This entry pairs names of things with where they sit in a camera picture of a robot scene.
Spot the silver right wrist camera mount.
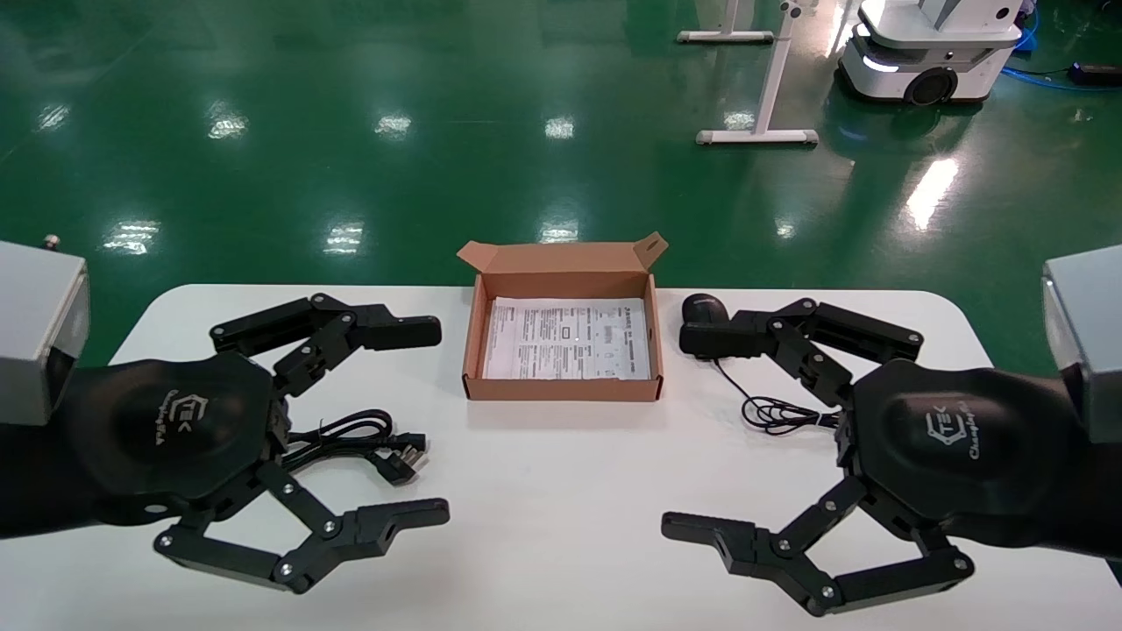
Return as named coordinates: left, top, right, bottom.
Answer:
left=1041, top=245, right=1122, bottom=444

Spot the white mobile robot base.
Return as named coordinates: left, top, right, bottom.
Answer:
left=837, top=0, right=1025, bottom=107

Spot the black power adapter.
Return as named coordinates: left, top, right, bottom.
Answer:
left=1068, top=61, right=1122, bottom=88

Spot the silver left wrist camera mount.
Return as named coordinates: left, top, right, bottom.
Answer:
left=0, top=234, right=91, bottom=428

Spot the white table leg stand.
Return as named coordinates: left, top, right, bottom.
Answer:
left=677, top=0, right=777, bottom=46
left=696, top=0, right=820, bottom=147

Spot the black power cable with plug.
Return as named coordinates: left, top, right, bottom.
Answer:
left=279, top=408, right=430, bottom=486

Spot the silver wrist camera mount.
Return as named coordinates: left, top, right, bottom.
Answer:
left=1041, top=245, right=1122, bottom=444
left=0, top=234, right=91, bottom=428

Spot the brown cardboard box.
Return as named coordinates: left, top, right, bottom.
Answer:
left=457, top=231, right=669, bottom=402

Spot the blue floor cable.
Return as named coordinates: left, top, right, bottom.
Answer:
left=1002, top=0, right=1122, bottom=94

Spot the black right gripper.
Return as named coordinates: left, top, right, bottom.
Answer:
left=662, top=297, right=1122, bottom=618

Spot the black wired computer mouse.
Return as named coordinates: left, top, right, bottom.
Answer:
left=682, top=293, right=844, bottom=436

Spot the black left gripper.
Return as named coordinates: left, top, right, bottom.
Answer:
left=0, top=293, right=451, bottom=596

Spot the white printed instruction sheet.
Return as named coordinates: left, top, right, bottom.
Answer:
left=483, top=297, right=653, bottom=382

